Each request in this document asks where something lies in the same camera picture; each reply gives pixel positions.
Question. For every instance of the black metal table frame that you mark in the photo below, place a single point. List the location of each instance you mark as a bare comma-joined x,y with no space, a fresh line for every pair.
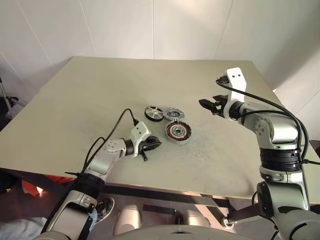
150,191

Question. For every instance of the table caster wheel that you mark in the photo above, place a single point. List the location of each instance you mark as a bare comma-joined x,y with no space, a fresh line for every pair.
228,222

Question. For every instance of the grey robot torso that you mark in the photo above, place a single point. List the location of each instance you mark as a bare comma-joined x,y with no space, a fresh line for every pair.
175,233

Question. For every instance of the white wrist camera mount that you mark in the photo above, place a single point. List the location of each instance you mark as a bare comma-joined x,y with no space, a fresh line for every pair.
237,77
140,130

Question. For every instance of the black flat bar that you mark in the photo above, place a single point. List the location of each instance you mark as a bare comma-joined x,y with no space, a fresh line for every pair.
158,209

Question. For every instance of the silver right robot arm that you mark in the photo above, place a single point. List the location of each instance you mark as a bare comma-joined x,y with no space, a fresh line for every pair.
282,130

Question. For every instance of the pale rounded shape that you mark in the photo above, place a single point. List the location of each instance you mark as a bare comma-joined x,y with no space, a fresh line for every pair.
128,218
196,217

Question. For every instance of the orange object under table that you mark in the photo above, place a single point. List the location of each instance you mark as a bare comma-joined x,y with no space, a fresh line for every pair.
31,188

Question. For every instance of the black sneaker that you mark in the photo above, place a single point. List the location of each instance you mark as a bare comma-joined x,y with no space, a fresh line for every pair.
106,207

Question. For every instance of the round grey motor housing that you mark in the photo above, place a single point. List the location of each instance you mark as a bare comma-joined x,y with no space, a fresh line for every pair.
178,132

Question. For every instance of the grey cloth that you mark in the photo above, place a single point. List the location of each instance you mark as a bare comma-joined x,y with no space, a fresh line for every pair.
17,228

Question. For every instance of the spoked rotor with black rim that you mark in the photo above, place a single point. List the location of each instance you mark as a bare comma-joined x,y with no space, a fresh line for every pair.
153,113

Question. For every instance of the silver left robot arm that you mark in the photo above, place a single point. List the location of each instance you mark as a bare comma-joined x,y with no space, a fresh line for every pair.
100,162

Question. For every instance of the blue jeans leg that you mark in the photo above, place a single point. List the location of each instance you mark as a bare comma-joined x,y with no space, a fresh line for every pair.
93,220

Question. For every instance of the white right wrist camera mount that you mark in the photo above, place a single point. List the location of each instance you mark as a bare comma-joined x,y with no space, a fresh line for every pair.
237,77

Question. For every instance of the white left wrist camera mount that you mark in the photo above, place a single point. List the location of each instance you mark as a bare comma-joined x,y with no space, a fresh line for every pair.
140,130

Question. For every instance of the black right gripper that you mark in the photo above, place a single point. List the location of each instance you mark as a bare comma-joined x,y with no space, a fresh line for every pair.
220,107

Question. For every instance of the round grey housing lid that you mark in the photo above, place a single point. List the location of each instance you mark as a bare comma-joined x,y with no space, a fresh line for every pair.
173,114

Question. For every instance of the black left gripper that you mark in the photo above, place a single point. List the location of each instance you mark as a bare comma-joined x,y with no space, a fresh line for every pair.
145,146

